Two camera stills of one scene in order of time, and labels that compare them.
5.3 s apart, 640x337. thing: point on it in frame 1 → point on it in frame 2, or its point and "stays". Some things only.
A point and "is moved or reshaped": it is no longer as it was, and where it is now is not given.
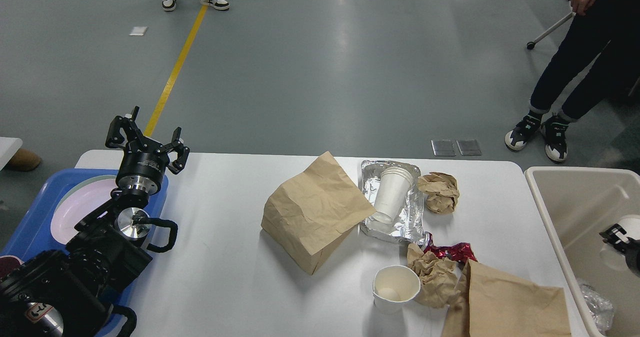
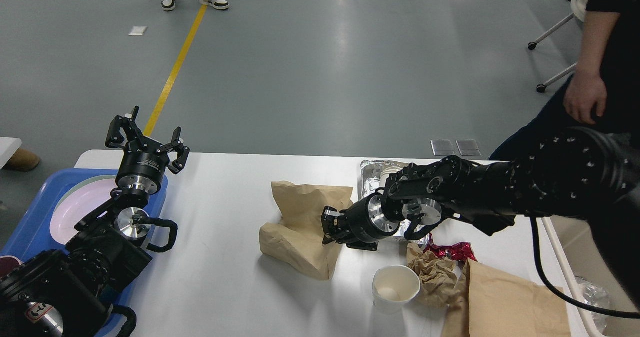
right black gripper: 616,235 → 364,221
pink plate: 78,205 stays
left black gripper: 143,162 stays
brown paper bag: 311,217 is moved or reshaped
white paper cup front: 394,287 stays
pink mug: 7,263 stays
